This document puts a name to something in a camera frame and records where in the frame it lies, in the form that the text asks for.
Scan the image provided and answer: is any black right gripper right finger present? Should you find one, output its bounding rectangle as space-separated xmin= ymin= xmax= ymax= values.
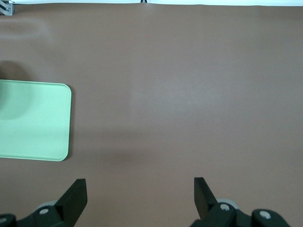
xmin=190 ymin=176 xmax=292 ymax=227

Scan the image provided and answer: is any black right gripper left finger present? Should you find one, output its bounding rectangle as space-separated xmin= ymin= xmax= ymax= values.
xmin=0 ymin=178 xmax=88 ymax=227

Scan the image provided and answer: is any light green rectangular tray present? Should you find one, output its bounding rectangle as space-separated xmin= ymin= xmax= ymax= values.
xmin=0 ymin=79 xmax=72 ymax=162

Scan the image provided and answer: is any metal table edge clamp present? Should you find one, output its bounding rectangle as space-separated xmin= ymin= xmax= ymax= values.
xmin=0 ymin=0 xmax=15 ymax=16

